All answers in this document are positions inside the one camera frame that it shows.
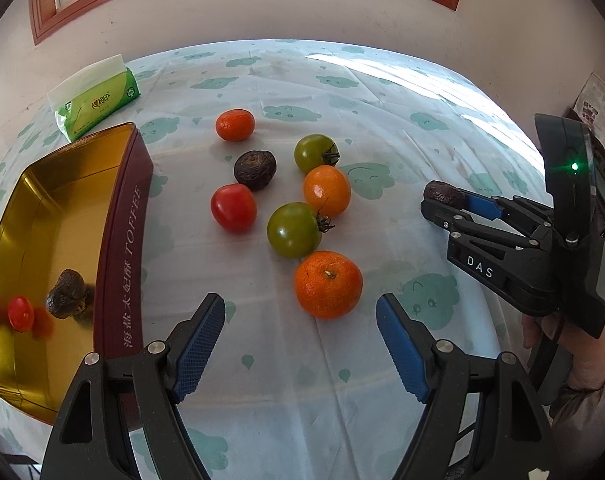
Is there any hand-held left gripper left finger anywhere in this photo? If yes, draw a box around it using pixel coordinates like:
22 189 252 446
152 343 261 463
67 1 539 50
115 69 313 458
41 292 226 480

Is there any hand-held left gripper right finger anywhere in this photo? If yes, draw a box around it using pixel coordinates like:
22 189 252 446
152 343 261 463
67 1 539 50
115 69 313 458
376 294 566 480

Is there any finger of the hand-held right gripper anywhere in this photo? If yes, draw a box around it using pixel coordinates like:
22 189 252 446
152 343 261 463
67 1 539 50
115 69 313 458
421 199 539 252
463 192 556 233

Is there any dark wrinkled passion fruit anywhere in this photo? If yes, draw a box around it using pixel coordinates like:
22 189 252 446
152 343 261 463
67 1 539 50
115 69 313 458
425 180 467 207
233 150 278 191
45 269 88 320

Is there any large orange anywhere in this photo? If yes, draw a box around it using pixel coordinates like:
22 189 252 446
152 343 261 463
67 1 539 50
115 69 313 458
294 250 364 320

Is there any medium orange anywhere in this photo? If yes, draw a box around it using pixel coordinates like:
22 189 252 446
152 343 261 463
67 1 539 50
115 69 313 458
303 165 352 218

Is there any green tomato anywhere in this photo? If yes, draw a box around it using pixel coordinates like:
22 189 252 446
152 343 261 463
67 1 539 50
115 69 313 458
294 133 341 175
267 202 336 259

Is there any gold and maroon tin box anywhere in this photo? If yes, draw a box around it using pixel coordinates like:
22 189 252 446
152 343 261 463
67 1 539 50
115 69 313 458
0 121 156 426

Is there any person's right forearm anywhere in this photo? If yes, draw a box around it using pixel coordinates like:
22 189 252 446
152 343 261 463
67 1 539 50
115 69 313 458
550 367 605 466

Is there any person's right hand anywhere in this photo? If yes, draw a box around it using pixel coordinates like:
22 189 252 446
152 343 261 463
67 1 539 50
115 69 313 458
521 310 605 392

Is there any large red tomato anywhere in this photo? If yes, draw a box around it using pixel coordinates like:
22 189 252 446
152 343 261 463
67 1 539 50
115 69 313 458
211 183 258 233

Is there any small red tomato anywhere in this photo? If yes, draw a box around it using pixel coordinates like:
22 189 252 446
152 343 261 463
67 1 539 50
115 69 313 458
7 296 36 332

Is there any small mandarin orange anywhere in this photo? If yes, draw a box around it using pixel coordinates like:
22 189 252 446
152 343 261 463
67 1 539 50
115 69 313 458
215 108 256 142

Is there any cloud print tablecloth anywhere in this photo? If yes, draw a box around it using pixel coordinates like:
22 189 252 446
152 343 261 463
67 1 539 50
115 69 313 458
0 39 558 480

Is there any green tissue pack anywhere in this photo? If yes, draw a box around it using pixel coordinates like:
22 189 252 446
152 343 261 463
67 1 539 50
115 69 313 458
47 54 140 142

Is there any wall poster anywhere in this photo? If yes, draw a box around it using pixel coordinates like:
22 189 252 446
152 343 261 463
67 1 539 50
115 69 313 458
571 72 605 136

